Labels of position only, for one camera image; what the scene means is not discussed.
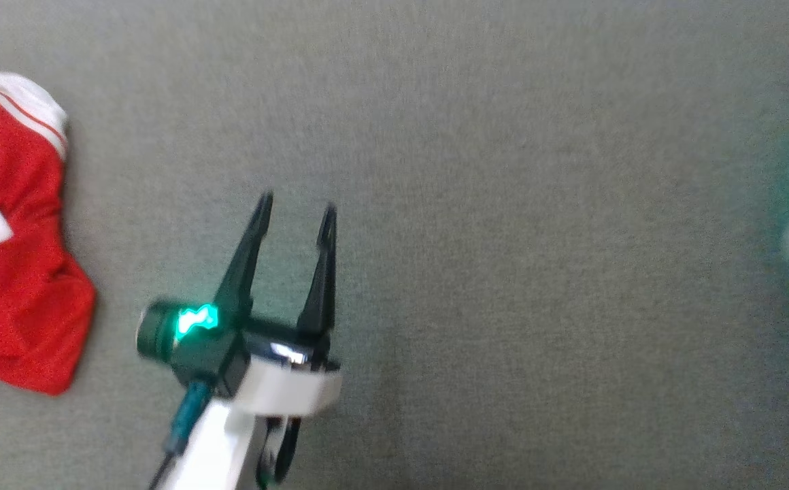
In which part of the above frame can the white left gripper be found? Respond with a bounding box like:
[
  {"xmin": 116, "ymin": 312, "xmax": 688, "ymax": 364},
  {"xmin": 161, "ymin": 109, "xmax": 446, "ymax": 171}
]
[{"xmin": 214, "ymin": 191, "xmax": 343, "ymax": 418}]

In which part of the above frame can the red jersey white striped collar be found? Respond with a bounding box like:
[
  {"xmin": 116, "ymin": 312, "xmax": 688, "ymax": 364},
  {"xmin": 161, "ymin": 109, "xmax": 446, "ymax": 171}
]
[{"xmin": 0, "ymin": 71, "xmax": 97, "ymax": 397}]

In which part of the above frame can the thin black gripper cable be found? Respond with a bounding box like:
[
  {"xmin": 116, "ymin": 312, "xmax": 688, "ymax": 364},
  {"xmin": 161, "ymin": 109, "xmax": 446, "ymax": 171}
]
[{"xmin": 256, "ymin": 415, "xmax": 303, "ymax": 489}]

